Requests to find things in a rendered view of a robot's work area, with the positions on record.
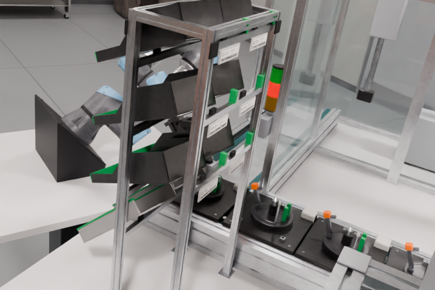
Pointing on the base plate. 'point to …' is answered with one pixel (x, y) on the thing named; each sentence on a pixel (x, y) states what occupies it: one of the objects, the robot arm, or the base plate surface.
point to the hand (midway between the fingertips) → (209, 164)
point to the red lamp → (273, 89)
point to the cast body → (210, 164)
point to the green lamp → (276, 76)
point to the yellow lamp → (270, 103)
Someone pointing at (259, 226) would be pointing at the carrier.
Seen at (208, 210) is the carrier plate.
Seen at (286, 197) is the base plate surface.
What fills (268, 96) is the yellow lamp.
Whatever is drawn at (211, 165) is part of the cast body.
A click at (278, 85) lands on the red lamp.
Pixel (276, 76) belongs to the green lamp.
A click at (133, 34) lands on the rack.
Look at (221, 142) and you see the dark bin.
